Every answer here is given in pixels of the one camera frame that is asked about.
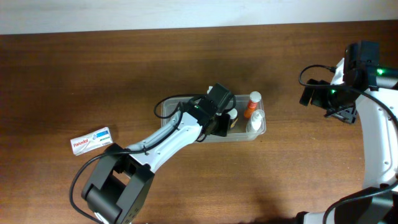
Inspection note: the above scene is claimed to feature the dark bottle white cap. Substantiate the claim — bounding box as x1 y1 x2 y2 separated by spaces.
227 108 238 129

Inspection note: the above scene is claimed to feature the white Panadol box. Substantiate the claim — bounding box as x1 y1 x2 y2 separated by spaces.
70 127 113 156

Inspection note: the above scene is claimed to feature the white spray bottle clear cap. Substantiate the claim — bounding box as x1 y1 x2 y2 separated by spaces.
246 110 266 133

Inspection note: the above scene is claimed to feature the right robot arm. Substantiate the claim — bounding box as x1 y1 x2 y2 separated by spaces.
295 40 397 223

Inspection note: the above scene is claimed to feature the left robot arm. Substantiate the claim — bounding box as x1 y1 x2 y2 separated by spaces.
71 83 236 223

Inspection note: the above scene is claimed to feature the clear plastic container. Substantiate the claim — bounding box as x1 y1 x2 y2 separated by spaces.
159 95 266 143

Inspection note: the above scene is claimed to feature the orange tube white cap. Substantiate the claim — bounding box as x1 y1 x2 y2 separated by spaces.
244 91 262 119

